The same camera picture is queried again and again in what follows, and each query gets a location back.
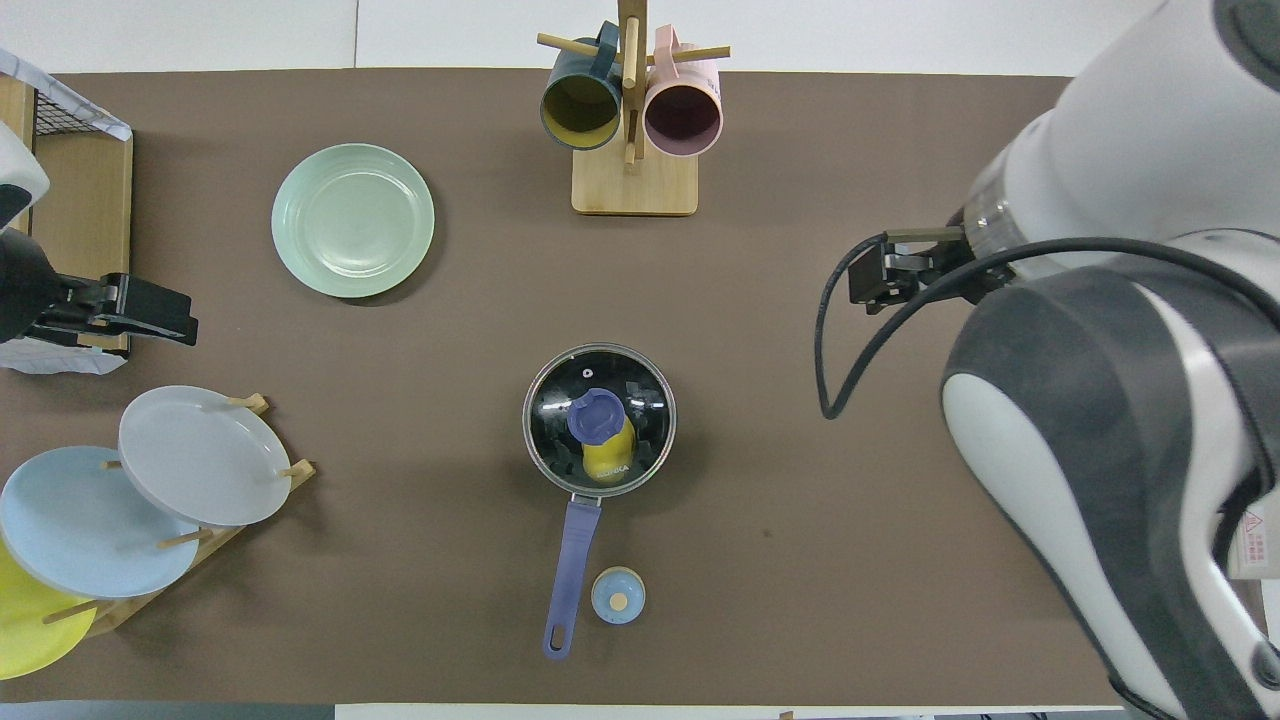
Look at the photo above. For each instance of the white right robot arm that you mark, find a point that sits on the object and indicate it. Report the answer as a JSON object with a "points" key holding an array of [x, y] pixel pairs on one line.
{"points": [[1150, 150]]}

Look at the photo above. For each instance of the wooden plate rack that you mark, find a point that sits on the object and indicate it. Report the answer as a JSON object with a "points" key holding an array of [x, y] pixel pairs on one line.
{"points": [[305, 472]]}

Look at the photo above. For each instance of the brown wooden board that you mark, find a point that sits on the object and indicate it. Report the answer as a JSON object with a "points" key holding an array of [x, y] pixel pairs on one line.
{"points": [[90, 220]]}

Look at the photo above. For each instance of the yellow plate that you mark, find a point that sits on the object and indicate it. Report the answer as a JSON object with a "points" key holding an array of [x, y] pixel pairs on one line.
{"points": [[30, 640]]}

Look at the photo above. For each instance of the light blue plate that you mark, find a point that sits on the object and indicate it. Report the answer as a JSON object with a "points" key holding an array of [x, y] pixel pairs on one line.
{"points": [[70, 530]]}

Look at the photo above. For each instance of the white patterned cloth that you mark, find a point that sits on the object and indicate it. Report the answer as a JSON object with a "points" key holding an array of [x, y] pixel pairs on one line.
{"points": [[70, 105]]}

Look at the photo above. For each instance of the mint green plate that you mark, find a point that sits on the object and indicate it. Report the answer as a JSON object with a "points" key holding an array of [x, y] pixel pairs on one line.
{"points": [[350, 220]]}

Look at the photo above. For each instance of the wooden mug tree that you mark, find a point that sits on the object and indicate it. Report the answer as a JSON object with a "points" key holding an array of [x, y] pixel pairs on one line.
{"points": [[635, 190]]}

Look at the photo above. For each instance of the glass lid with blue knob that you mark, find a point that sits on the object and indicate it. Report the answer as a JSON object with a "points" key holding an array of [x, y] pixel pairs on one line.
{"points": [[596, 415]]}

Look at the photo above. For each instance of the dark teal mug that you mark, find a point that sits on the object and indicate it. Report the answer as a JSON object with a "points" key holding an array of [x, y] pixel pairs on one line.
{"points": [[580, 105]]}

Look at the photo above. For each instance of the pink ribbed mug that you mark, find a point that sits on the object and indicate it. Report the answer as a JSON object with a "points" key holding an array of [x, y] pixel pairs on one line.
{"points": [[683, 115]]}

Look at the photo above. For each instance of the grey plate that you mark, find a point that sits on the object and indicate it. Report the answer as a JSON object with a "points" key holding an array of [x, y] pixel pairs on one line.
{"points": [[200, 455]]}

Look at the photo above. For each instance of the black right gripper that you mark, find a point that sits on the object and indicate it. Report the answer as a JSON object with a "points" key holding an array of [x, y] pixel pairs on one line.
{"points": [[940, 262]]}

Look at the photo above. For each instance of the brown table mat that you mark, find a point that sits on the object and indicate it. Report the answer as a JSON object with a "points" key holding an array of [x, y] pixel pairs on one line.
{"points": [[800, 500]]}

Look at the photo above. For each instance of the white crumpled sheet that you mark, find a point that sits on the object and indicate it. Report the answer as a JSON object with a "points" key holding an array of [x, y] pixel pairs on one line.
{"points": [[60, 358]]}

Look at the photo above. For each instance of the light wooden cutting board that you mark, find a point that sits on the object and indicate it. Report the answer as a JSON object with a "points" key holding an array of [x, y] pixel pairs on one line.
{"points": [[15, 100]]}

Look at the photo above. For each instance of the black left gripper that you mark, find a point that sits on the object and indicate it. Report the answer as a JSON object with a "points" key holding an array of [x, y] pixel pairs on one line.
{"points": [[25, 290]]}

